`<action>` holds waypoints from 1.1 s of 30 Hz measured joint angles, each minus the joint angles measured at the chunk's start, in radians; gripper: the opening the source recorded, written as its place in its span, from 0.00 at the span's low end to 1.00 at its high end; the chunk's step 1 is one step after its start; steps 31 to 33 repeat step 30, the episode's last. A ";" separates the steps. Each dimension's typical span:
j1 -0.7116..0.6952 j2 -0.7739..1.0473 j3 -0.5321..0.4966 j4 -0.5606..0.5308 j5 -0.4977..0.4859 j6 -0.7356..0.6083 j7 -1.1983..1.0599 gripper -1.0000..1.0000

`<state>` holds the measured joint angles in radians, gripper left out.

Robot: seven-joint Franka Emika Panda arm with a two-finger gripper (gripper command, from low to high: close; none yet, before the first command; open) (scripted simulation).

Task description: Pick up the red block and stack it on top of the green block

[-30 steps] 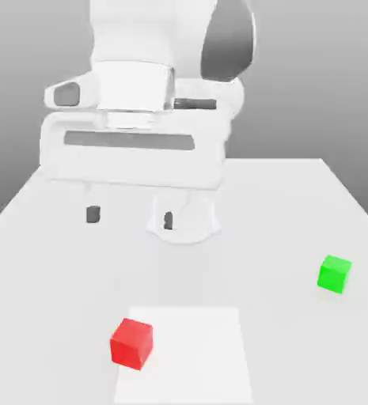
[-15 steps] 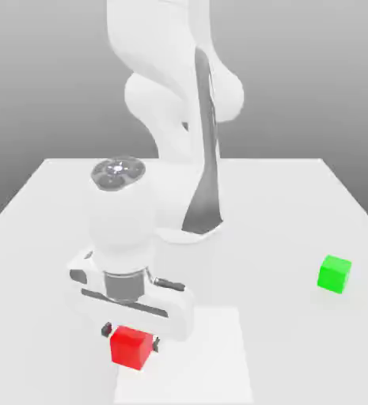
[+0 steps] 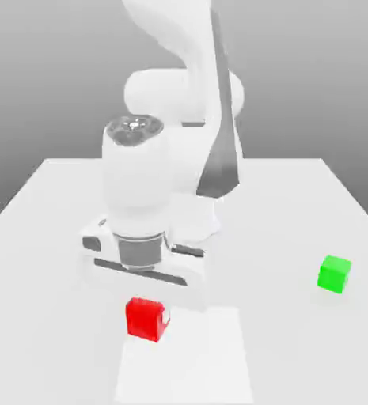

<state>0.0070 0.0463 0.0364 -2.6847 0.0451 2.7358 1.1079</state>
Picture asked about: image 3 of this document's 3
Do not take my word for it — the small green cube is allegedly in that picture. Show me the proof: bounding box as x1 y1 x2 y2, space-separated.
316 254 353 295

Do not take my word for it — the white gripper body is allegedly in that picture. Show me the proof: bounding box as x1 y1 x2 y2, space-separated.
78 245 211 312

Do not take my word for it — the small red cube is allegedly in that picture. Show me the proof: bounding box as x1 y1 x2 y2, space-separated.
125 296 171 343

